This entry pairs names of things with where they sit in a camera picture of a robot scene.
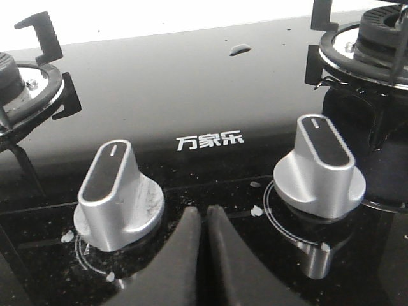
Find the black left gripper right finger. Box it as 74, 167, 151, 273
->
207, 205, 306, 305

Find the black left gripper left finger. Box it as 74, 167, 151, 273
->
105, 207, 201, 305

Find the right black pot support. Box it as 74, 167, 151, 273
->
310, 1, 407, 91

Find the left silver stove knob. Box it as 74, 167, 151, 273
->
73, 140, 164, 252

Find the silver stove knob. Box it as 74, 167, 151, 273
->
73, 140, 164, 252
273, 114, 366, 219

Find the right silver stove knob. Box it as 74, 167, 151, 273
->
273, 114, 366, 219

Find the black glass gas stove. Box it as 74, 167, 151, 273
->
1, 17, 407, 305

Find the left black gas burner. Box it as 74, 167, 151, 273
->
0, 52, 26, 108

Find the black gas burner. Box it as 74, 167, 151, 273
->
0, 52, 26, 108
354, 4, 402, 68

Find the right black gas burner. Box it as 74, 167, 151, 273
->
354, 4, 402, 68

